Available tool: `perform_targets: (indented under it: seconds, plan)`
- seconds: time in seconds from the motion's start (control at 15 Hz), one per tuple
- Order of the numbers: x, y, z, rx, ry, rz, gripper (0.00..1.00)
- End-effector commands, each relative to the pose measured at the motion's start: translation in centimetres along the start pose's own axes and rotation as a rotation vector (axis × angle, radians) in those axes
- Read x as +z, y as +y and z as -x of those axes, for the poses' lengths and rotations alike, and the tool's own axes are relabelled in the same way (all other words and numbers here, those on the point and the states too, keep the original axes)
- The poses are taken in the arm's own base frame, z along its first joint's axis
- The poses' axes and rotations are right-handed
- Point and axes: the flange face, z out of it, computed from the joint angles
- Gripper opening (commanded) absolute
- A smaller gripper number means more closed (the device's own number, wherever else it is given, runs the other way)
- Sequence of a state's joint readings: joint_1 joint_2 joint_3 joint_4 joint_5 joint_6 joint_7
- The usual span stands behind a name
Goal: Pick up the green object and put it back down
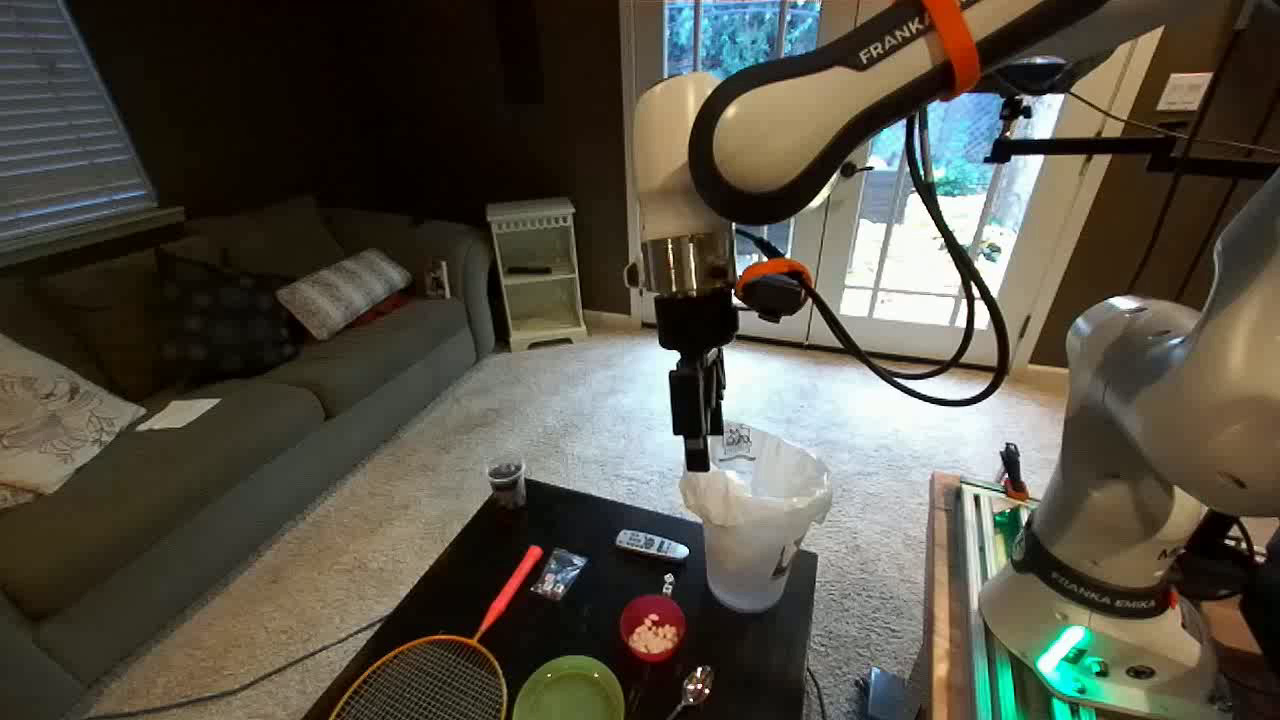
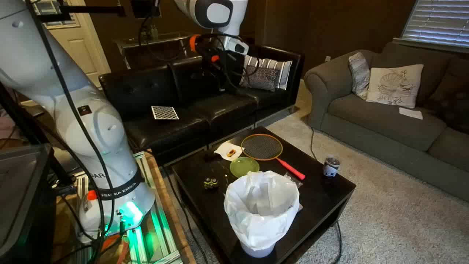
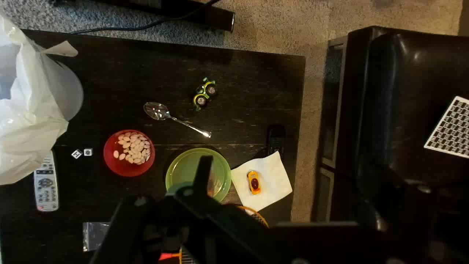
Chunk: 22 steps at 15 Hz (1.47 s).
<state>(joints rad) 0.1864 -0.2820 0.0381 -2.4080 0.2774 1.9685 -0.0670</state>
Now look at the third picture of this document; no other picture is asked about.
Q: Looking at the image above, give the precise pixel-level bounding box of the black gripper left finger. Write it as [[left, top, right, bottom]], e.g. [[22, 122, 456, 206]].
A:
[[90, 196, 160, 264]]

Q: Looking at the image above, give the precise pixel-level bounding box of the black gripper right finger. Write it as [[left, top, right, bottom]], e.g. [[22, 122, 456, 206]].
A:
[[175, 155, 232, 238]]

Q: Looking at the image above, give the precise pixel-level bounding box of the green plastic plate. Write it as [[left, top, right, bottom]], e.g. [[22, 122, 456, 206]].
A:
[[165, 147, 234, 205]]

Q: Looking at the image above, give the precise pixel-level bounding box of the small clear plastic bag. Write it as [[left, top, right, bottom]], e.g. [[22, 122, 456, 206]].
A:
[[81, 221, 112, 254]]

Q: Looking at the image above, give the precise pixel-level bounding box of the brown pastry piece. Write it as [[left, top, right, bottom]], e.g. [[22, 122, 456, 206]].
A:
[[247, 171, 264, 197]]

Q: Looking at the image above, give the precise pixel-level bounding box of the white paper napkin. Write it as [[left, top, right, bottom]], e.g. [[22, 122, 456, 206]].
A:
[[229, 150, 295, 213]]

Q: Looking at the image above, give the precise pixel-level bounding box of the red bowl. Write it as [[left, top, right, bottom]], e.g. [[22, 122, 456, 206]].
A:
[[102, 128, 157, 178]]

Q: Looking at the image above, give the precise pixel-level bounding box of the pile of pale snacks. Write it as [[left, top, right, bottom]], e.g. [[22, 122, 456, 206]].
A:
[[113, 131, 153, 166]]

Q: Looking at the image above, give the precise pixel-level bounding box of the silver metal spoon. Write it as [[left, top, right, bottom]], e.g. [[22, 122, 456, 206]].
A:
[[143, 100, 213, 140]]

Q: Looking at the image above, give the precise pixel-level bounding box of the green black toy car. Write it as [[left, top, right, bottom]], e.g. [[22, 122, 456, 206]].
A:
[[191, 77, 220, 112]]

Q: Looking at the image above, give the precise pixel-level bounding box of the white remote control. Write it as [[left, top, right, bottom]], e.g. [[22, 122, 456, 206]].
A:
[[33, 152, 62, 213]]

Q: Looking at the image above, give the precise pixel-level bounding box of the white lined trash bin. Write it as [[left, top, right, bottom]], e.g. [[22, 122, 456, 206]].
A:
[[0, 14, 80, 188]]

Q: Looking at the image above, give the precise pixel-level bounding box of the black leather loveseat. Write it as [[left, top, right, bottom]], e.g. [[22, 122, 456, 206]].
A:
[[313, 27, 469, 264]]

